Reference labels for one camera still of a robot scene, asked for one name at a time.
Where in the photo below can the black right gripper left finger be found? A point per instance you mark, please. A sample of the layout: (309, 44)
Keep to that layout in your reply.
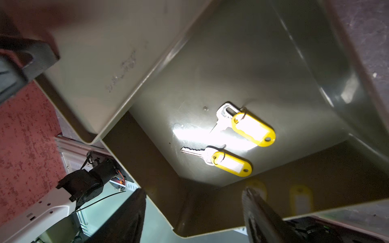
(126, 224)

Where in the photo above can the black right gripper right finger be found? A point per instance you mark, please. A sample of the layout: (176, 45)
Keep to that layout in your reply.
(263, 224)

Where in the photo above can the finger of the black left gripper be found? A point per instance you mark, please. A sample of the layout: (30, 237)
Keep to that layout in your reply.
(14, 77)

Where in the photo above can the silver key yellow tag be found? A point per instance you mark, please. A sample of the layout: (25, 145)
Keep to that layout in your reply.
(222, 160)
(244, 124)

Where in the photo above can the olive three-drawer desk organizer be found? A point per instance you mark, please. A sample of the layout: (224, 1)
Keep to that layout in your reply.
(108, 49)

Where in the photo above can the olive top drawer white knob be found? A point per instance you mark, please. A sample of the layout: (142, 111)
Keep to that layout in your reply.
(283, 62)

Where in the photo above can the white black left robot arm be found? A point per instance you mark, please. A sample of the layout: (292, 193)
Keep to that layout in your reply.
(22, 61)

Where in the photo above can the aluminium front rail frame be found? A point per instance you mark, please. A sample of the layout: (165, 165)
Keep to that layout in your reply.
(68, 197)

